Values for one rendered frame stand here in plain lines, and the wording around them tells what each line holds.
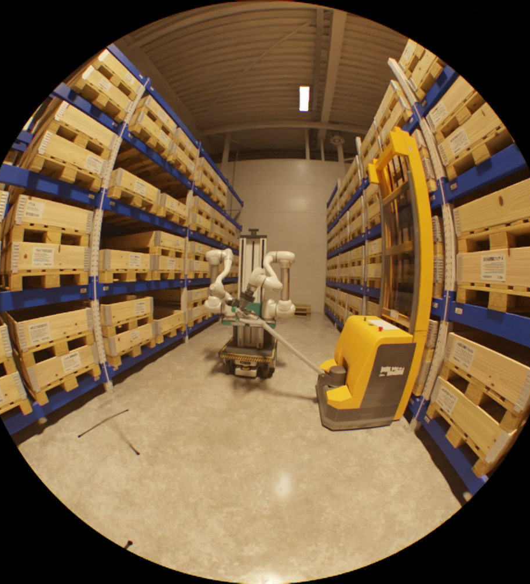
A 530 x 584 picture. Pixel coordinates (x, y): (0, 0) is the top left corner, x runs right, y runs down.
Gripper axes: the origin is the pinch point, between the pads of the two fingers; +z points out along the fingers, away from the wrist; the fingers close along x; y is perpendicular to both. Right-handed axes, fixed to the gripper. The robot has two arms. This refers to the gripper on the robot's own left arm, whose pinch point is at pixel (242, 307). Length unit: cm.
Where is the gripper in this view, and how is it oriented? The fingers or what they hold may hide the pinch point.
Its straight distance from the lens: 174.9
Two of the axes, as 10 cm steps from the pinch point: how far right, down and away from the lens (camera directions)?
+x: -9.0, -4.2, 0.9
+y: 1.3, -0.8, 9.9
